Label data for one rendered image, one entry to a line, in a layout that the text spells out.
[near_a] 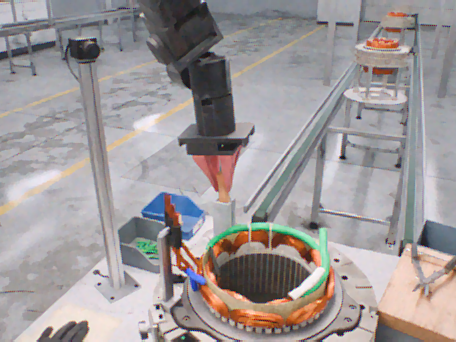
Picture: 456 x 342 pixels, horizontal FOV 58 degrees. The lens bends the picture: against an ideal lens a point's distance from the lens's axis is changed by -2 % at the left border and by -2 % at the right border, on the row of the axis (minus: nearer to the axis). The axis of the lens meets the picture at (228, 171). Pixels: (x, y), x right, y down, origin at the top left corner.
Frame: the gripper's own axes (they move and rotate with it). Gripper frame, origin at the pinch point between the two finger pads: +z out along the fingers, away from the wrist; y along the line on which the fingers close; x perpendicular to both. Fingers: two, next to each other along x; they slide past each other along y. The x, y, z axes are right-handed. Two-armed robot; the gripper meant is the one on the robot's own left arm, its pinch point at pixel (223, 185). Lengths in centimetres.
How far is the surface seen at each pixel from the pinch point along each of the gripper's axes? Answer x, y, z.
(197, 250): 2.5, 4.9, 10.8
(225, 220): 1.5, -0.2, 5.3
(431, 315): 5.2, -31.0, 17.5
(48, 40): -754, 614, 50
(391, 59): -203, -42, 22
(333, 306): 10.9, -17.3, 12.2
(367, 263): -44, -24, 46
